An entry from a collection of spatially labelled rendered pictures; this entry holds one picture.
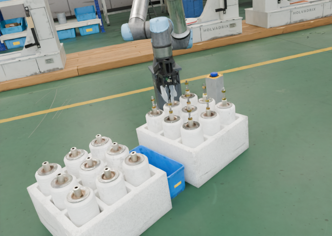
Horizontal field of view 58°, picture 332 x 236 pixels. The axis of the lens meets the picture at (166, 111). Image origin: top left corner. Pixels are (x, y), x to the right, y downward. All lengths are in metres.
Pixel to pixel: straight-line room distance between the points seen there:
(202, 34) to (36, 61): 1.82
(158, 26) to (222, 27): 2.46
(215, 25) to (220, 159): 2.38
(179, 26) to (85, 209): 1.16
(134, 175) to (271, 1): 3.19
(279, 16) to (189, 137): 2.89
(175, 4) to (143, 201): 1.04
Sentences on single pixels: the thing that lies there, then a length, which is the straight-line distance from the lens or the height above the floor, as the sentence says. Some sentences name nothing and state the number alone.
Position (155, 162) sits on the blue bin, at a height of 0.06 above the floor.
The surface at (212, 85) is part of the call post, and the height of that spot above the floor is 0.27.
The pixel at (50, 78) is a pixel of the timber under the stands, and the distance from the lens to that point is 3.34.
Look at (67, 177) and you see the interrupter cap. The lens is 1.14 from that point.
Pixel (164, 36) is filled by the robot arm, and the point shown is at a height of 0.63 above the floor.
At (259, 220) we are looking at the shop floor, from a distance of 1.21.
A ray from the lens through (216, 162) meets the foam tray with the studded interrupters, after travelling 1.38.
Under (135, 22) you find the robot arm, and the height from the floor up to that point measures 0.68.
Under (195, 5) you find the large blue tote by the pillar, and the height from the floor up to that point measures 0.21.
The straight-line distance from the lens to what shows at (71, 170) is 1.26.
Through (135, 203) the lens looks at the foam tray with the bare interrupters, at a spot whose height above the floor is 0.15.
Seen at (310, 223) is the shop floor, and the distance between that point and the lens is 1.22.
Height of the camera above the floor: 0.86
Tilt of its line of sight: 25 degrees down
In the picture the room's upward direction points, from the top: 9 degrees counter-clockwise
